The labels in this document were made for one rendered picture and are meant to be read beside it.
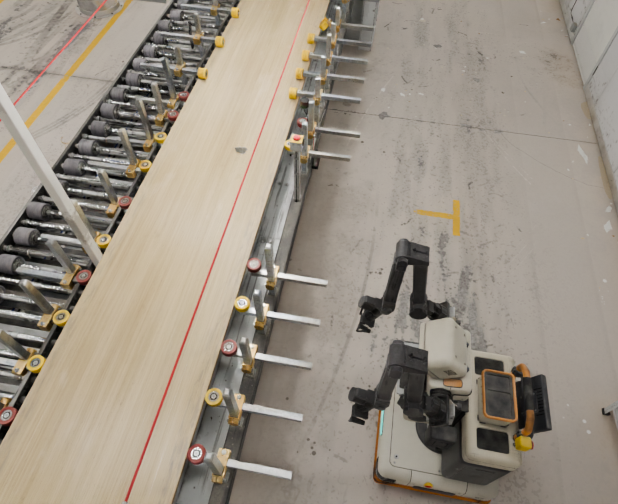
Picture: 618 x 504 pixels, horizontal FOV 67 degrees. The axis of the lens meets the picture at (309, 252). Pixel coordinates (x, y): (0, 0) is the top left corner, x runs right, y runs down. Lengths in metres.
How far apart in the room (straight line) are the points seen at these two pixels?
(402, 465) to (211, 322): 1.31
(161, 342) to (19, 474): 0.77
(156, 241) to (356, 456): 1.76
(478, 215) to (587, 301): 1.06
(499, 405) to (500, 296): 1.55
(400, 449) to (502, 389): 0.74
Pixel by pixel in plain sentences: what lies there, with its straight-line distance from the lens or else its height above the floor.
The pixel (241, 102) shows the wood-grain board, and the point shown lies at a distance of 3.60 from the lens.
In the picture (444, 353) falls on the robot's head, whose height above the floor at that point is 1.38.
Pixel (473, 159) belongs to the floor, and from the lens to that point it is 4.74.
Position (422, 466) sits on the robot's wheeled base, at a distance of 2.88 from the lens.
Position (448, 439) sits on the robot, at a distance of 2.45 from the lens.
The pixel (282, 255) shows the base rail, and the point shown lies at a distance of 2.86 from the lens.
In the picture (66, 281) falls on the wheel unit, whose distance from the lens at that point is 2.85.
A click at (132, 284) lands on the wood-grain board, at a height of 0.90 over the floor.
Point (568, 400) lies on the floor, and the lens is 3.65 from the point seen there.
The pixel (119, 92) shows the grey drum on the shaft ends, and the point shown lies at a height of 0.85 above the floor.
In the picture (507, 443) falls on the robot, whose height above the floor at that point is 0.81.
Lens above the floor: 3.03
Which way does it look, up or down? 54 degrees down
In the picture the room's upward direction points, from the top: 2 degrees clockwise
